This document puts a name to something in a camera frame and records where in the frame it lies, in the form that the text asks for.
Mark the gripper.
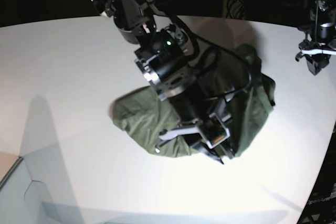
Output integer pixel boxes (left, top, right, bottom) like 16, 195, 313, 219
155, 110, 235, 165
295, 39, 335, 75

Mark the green t-shirt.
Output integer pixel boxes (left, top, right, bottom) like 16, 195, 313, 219
111, 44, 276, 157

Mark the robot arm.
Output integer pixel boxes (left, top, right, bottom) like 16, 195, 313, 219
295, 0, 335, 76
92, 0, 235, 161

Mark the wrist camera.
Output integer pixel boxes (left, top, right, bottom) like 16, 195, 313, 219
207, 113, 232, 148

